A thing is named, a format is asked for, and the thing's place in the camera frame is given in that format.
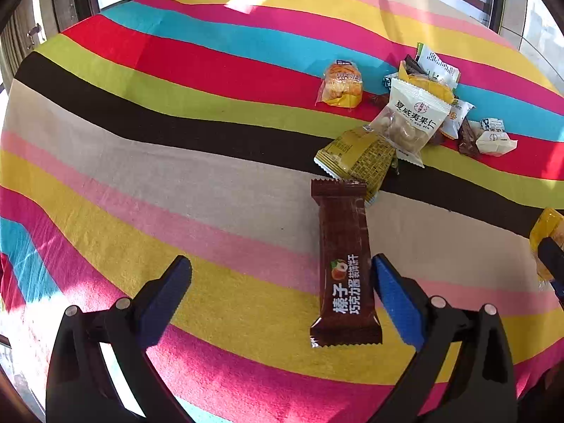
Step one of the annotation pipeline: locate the brown chocolate bar packet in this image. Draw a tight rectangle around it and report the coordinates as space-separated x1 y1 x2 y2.
309 178 383 348

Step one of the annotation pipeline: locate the white candy packet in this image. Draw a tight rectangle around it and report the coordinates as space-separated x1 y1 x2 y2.
476 130 518 156

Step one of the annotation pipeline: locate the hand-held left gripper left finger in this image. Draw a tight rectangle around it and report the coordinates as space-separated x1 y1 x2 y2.
46 255 195 423

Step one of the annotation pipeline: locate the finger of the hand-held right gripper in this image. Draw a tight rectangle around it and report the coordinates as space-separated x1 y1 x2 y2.
538 237 564 307

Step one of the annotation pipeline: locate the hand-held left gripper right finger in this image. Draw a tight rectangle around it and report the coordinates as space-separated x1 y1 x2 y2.
371 253 518 423

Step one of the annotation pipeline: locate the yellow snack packet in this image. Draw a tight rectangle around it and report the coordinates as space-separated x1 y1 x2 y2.
398 61 455 104
529 207 564 283

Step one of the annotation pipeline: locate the white orange small packet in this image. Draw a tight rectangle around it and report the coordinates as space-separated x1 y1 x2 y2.
441 98 476 139

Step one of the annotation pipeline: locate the white green snack packet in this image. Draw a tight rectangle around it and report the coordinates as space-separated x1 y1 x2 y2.
415 43 461 86

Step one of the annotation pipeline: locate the dark brown small packet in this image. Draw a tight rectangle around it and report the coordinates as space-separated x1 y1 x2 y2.
403 54 426 75

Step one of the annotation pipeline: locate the orange bread packet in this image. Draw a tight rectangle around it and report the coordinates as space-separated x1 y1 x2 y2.
315 59 364 109

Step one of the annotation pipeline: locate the yellow-green snack packet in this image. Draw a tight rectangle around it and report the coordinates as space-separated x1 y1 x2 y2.
314 124 397 206

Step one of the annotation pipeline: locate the clear nut packet white label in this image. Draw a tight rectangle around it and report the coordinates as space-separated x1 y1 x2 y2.
368 78 452 169

